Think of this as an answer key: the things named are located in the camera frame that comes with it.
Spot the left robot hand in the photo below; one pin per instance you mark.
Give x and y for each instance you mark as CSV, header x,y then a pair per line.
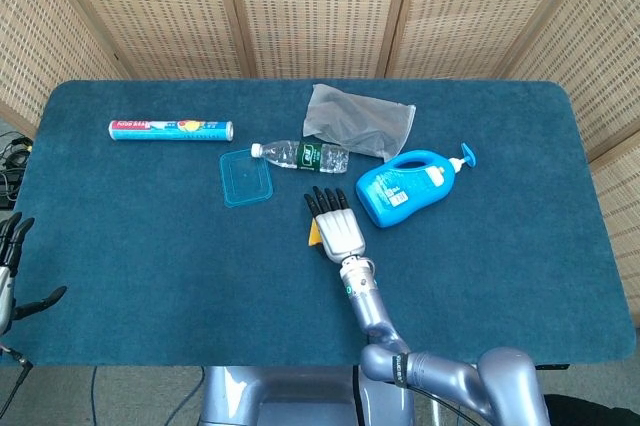
x,y
12,266

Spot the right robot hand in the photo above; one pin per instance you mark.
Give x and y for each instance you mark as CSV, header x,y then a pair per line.
x,y
337,231

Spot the yellow sticky note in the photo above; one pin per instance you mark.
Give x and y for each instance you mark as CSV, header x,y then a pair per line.
x,y
314,237

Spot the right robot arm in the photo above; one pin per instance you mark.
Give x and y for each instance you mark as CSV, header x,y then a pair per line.
x,y
400,346

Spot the blue pump detergent bottle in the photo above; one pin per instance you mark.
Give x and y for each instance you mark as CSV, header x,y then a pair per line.
x,y
400,191

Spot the clear plastic water bottle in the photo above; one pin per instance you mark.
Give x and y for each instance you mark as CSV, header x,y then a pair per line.
x,y
305,157

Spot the transparent blue container lid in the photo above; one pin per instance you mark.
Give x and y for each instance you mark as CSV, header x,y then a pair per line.
x,y
245,185

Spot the grey mesh bag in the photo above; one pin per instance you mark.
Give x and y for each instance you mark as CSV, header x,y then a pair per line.
x,y
360,126

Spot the teal table cloth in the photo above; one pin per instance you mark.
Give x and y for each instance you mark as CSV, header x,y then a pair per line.
x,y
200,271

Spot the robot torso base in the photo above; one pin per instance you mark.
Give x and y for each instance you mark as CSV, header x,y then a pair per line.
x,y
300,398

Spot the blue food bag roll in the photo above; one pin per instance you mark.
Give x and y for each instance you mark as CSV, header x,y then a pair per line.
x,y
170,129

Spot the woven bamboo folding screen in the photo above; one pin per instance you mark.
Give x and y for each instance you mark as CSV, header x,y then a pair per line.
x,y
320,6

